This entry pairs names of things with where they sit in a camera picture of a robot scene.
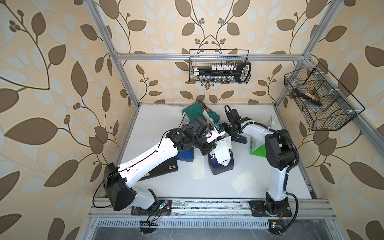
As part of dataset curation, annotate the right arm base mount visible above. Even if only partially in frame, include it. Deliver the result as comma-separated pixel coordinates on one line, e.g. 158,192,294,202
249,193,293,217

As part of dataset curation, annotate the right wire basket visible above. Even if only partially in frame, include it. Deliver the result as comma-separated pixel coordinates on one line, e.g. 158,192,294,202
284,63,366,131

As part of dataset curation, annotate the wire basket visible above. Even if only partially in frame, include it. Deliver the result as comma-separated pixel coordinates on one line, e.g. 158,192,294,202
189,49,252,85
284,63,366,131

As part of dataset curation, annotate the blue black stapler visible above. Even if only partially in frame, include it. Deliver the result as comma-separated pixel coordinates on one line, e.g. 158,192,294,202
231,134,248,144

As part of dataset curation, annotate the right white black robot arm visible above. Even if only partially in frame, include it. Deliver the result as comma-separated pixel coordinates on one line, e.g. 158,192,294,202
224,105,300,217

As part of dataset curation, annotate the green white bag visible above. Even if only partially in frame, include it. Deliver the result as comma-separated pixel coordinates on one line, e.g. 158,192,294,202
249,116,276,158

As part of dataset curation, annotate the green plastic tool case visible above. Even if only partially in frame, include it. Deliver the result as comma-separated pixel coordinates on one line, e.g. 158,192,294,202
182,101,221,123

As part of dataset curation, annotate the white receipt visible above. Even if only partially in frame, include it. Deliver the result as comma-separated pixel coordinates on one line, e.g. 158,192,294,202
231,170,256,194
214,138,231,166
192,156,205,179

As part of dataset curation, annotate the dark object in right basket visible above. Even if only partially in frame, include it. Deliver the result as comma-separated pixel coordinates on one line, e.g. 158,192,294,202
294,88,323,107

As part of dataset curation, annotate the black flat box yellow label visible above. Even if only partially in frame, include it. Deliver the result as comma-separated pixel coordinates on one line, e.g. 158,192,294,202
140,157,179,181

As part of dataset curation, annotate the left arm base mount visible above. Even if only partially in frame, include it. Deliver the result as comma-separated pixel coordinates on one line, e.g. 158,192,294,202
131,189,173,217

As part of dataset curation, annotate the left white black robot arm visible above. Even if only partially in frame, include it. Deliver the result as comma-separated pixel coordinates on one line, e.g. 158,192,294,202
100,118,225,212

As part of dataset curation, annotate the blue white bag left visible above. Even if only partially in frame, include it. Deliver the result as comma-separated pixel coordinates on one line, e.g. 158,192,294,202
175,148,195,163

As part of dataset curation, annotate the back wire basket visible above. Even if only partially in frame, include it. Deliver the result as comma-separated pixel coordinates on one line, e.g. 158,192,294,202
189,49,252,85

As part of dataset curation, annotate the black socket tool set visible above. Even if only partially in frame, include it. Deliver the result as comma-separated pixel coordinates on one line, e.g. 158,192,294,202
191,62,252,84

